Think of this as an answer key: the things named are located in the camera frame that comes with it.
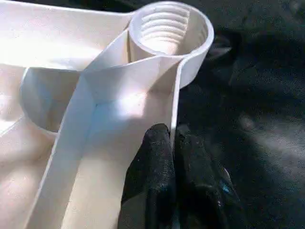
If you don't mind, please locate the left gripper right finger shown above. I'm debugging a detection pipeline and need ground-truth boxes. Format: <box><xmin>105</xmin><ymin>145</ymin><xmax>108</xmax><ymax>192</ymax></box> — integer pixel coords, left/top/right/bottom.
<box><xmin>175</xmin><ymin>125</ymin><xmax>243</xmax><ymax>229</ymax></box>

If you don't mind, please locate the white plastic table top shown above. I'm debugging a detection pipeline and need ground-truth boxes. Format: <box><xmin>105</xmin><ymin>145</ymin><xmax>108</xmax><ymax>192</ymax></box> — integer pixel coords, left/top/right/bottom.
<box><xmin>0</xmin><ymin>0</ymin><xmax>214</xmax><ymax>229</ymax></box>

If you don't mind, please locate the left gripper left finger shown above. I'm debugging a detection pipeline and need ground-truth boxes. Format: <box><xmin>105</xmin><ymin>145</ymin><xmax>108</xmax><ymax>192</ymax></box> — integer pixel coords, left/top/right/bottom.
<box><xmin>118</xmin><ymin>123</ymin><xmax>177</xmax><ymax>229</ymax></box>

